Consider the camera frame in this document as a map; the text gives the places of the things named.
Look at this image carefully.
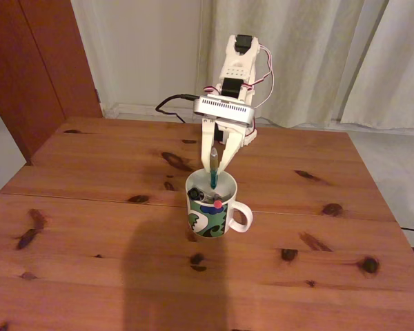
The green pen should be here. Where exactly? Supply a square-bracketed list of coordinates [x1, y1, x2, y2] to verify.
[209, 146, 221, 190]

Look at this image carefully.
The white marker black cap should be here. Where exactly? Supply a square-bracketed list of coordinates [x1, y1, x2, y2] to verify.
[187, 186, 215, 203]

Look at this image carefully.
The white mug green blue pattern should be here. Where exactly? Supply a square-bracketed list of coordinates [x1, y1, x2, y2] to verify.
[185, 168, 254, 239]

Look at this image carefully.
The beige curtain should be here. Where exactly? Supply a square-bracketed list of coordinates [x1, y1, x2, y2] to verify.
[337, 0, 414, 130]
[193, 0, 389, 130]

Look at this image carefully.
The brown wooden door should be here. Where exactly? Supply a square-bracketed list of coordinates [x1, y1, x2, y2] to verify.
[0, 0, 103, 166]

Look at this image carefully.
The silver camera box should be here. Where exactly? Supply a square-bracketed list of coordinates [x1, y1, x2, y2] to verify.
[193, 95, 256, 128]

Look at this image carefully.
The black camera cable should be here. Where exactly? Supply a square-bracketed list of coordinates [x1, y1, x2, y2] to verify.
[155, 93, 203, 123]

